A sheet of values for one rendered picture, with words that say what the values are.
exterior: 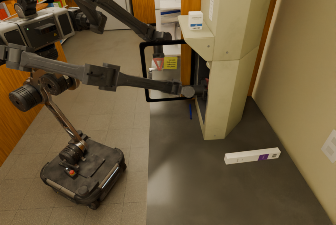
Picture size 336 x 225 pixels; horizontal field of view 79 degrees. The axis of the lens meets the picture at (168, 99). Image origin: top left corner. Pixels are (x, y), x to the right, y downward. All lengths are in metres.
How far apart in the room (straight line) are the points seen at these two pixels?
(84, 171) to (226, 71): 1.52
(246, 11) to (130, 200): 1.74
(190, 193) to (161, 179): 0.14
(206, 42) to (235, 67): 0.17
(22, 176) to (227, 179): 2.09
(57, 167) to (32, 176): 0.45
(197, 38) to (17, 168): 2.35
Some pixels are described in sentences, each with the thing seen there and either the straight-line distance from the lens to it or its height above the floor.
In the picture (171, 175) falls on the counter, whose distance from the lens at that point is 1.01.
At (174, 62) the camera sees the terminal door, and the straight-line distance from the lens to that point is 1.17.
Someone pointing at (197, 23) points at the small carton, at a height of 1.54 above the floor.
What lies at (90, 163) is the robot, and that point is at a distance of 2.03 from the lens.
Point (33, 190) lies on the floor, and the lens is 2.45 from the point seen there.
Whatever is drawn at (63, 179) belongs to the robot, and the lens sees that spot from 2.06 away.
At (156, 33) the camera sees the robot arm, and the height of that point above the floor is 1.40.
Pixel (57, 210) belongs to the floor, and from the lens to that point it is 2.21.
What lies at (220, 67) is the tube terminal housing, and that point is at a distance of 0.88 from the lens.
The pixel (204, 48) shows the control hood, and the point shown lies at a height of 1.47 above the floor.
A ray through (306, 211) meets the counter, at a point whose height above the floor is 0.94.
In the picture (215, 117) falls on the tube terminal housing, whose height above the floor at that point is 1.11.
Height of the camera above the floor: 1.79
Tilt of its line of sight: 37 degrees down
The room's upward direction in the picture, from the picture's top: 2 degrees counter-clockwise
